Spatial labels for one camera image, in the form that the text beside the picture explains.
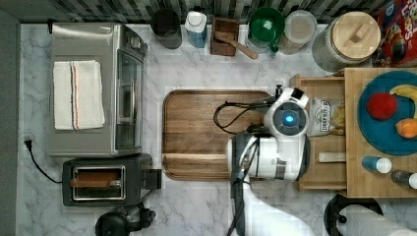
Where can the wooden drawer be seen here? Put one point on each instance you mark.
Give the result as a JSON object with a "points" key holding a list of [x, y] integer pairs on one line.
{"points": [[323, 175]]}

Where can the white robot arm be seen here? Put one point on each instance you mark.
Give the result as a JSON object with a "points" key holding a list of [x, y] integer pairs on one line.
{"points": [[278, 150]]}

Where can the wooden cutting board tray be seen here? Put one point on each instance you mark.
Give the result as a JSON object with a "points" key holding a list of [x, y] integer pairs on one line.
{"points": [[193, 147]]}

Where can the wooden spoon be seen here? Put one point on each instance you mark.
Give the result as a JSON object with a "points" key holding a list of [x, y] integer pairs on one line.
{"points": [[236, 44]]}

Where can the brown wooden utensil holder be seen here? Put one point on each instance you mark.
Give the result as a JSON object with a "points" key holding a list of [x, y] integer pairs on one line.
{"points": [[227, 28]]}

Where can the blue bottle white cap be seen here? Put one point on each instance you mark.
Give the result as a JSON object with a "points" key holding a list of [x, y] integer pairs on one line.
{"points": [[196, 27]]}

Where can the dark glass cup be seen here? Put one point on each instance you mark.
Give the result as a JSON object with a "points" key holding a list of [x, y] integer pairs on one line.
{"points": [[165, 24]]}

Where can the green mug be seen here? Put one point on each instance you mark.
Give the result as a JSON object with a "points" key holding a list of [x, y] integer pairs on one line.
{"points": [[266, 26]]}

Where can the silver toaster oven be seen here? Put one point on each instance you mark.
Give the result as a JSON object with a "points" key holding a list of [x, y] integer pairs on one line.
{"points": [[120, 52]]}

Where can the black silver toaster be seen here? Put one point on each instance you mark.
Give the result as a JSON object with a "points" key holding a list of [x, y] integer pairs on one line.
{"points": [[109, 182]]}

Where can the white chips bag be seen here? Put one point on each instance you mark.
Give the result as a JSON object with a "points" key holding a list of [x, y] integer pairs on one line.
{"points": [[327, 117]]}

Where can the small white box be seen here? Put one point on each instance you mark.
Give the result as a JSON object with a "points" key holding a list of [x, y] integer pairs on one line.
{"points": [[332, 157]]}

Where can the clear jar of nuts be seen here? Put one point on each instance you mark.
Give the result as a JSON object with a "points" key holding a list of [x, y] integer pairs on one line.
{"points": [[300, 27]]}

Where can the white striped towel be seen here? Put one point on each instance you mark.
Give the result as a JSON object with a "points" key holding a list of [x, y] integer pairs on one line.
{"points": [[77, 95]]}

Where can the jar with wooden lid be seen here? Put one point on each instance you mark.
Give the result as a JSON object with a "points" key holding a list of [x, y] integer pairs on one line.
{"points": [[347, 41]]}

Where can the paper towel roll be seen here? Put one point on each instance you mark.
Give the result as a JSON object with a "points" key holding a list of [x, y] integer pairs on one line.
{"points": [[360, 217]]}

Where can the wooden cabinet top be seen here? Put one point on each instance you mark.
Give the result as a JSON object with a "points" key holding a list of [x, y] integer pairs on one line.
{"points": [[362, 183]]}

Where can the red plush apple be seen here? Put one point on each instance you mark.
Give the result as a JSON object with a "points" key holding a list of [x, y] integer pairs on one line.
{"points": [[381, 105]]}

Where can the blue plate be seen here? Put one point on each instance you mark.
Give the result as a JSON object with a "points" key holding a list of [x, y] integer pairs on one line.
{"points": [[382, 134]]}

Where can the blue salt canister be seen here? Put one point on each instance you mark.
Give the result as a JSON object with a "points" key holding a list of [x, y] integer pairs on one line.
{"points": [[377, 164]]}

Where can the orange plush fruit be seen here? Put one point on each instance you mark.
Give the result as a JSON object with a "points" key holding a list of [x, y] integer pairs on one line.
{"points": [[407, 128]]}

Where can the dark pepper shaker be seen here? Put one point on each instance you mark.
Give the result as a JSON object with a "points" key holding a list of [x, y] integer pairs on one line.
{"points": [[404, 178]]}

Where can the yellow plush banana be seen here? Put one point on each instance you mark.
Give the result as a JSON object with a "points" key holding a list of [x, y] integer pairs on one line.
{"points": [[408, 91]]}

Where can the red Froot Loops box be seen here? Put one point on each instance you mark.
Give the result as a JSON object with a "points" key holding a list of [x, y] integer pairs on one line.
{"points": [[398, 25]]}

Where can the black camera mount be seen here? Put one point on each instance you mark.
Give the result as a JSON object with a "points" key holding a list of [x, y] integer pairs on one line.
{"points": [[124, 220]]}

